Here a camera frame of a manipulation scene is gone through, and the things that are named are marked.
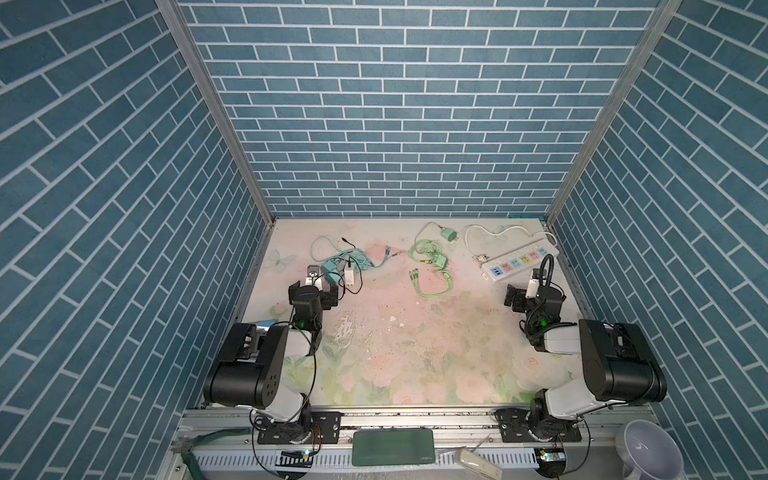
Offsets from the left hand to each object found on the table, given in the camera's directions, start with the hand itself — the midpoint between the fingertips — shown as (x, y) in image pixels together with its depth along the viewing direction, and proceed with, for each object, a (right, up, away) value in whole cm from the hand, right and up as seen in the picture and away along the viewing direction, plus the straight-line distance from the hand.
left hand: (316, 280), depth 93 cm
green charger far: (+46, +15, +20) cm, 52 cm away
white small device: (+44, -40, -25) cm, 65 cm away
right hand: (+66, -1, +1) cm, 66 cm away
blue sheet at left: (-6, -8, -21) cm, 24 cm away
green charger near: (+41, +6, +10) cm, 42 cm away
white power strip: (+67, +4, +11) cm, 69 cm away
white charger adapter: (+10, +1, +5) cm, 11 cm away
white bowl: (+85, -38, -23) cm, 96 cm away
